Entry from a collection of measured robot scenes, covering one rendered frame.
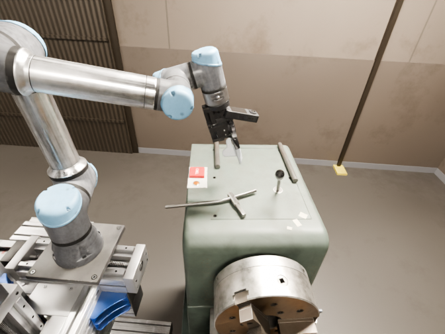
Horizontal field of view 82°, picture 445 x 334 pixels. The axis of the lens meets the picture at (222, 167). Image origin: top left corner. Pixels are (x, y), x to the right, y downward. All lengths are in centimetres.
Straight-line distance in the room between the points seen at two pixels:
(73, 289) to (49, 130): 52
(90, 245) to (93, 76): 53
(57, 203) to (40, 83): 34
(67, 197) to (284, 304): 67
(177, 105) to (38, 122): 40
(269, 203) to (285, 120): 225
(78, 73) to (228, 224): 59
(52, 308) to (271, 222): 73
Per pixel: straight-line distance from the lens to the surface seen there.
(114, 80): 62
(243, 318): 79
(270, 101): 301
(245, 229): 86
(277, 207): 95
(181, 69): 74
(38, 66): 66
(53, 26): 333
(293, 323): 90
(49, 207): 85
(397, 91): 339
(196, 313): 119
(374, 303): 244
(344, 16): 296
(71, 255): 94
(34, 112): 84
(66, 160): 91
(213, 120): 81
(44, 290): 109
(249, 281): 79
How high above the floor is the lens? 191
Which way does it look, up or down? 36 degrees down
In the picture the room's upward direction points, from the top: 3 degrees clockwise
